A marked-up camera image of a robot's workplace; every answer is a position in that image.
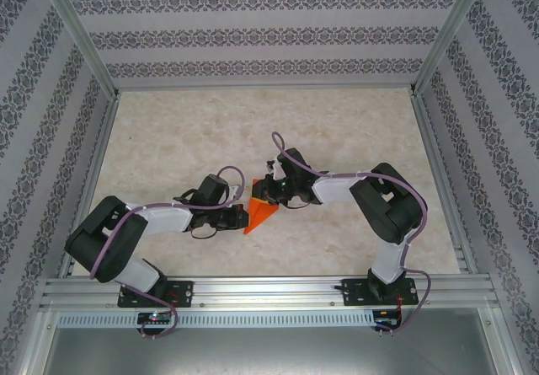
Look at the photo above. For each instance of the small circuit board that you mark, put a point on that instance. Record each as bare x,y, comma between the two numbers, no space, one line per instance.
153,317
385,318

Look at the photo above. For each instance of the aluminium mounting rail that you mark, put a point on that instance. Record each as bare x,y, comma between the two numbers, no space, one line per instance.
269,290

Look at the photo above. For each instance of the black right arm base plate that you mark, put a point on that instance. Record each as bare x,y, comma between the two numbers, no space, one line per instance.
353,293

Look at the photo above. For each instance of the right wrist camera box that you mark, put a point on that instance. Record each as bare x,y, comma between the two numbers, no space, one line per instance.
292,162

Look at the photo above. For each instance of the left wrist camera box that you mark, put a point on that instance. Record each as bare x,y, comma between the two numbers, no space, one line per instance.
212,189

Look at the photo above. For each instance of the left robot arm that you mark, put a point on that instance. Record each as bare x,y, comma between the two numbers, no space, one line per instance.
105,248

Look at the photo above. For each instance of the aluminium side rail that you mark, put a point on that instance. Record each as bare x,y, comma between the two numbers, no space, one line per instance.
442,181
90,173

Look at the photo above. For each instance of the grey metal sheet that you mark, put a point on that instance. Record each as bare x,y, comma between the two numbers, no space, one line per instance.
269,354

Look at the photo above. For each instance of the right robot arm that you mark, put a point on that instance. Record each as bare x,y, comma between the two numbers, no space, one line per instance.
337,189

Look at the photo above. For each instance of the aluminium frame post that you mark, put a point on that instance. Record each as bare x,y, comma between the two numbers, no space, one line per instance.
76,29
450,29

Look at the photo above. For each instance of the orange cloth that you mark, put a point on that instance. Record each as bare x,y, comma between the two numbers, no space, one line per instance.
259,215

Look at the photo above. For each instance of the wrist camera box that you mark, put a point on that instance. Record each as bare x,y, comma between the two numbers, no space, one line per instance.
292,162
212,189

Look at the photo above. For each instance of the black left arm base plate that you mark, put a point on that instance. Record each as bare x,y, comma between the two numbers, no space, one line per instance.
185,293

